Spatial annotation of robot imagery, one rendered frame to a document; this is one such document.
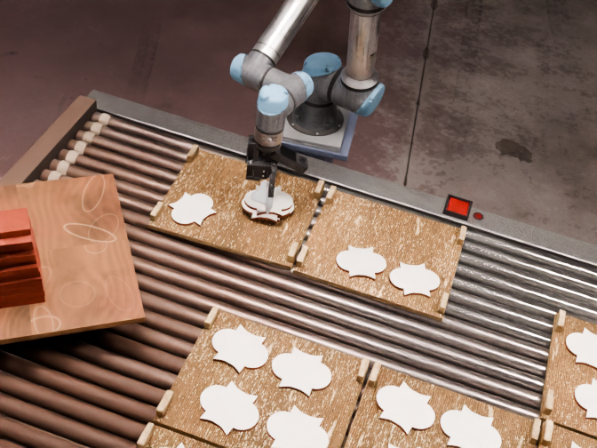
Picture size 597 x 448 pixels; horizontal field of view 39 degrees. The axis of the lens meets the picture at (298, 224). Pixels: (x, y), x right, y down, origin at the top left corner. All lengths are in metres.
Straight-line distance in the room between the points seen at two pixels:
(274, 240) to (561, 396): 0.84
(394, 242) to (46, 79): 2.52
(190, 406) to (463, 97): 3.05
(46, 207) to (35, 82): 2.24
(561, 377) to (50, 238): 1.31
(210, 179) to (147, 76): 2.04
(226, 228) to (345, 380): 0.57
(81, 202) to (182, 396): 0.60
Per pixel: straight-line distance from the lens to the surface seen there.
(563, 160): 4.47
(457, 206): 2.56
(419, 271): 2.32
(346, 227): 2.40
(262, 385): 2.02
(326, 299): 2.23
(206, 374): 2.03
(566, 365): 2.26
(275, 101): 2.12
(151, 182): 2.49
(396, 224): 2.44
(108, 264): 2.11
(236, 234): 2.33
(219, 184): 2.47
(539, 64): 5.13
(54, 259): 2.13
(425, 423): 2.03
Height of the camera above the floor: 2.60
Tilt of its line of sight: 44 degrees down
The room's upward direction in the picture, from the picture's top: 9 degrees clockwise
